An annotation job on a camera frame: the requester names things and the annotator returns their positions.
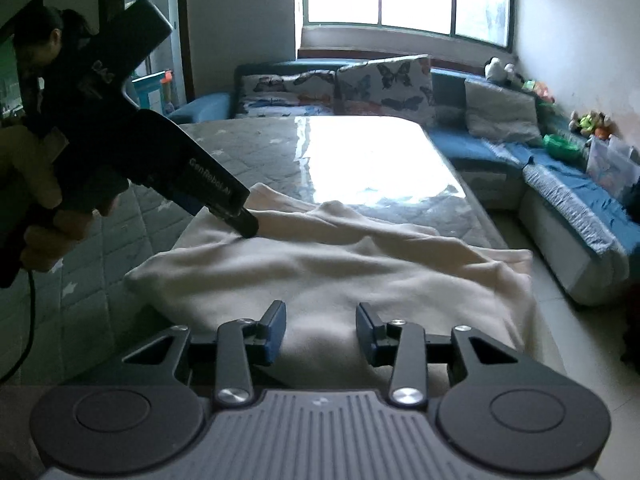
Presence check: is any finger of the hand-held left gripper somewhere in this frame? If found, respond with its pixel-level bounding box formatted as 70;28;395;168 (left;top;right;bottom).
210;204;260;239

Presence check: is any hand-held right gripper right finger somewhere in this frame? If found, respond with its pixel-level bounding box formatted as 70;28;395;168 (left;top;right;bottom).
355;303;521;407

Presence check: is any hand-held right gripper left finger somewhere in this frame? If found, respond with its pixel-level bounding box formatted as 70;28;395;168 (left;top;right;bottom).
122;300;288;407

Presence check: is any cream white garment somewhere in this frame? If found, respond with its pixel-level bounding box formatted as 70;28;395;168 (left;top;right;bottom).
124;183;539;397

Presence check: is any person's left hand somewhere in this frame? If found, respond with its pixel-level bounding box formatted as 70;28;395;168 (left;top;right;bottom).
0;124;121;274

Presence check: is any teal cabinet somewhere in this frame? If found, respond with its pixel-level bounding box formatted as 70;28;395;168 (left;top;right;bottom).
131;69;176;117

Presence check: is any grey quilted table cover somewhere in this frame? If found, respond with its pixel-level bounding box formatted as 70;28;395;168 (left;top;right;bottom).
0;115;512;388

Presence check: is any small butterfly print cushion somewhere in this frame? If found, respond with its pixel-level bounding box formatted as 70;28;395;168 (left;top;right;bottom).
239;70;337;117

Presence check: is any large butterfly print cushion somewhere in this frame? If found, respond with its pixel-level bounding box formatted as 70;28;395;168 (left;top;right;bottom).
335;54;434;129

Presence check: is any blue sofa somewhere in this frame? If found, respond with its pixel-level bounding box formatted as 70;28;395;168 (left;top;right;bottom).
167;56;632;307

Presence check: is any clear plastic sofa cover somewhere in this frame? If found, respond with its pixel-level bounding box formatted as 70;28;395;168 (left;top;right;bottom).
521;164;630;262

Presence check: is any grey cushion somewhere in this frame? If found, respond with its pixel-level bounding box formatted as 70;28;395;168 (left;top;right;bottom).
463;78;544;148

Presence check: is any clear plastic bag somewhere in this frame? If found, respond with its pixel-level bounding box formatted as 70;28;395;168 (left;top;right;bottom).
584;136;640;202

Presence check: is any green plush toy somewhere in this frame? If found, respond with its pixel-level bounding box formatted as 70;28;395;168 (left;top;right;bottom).
569;109;614;142

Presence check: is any black cable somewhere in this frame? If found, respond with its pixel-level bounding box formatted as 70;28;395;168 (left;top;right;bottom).
0;267;37;386

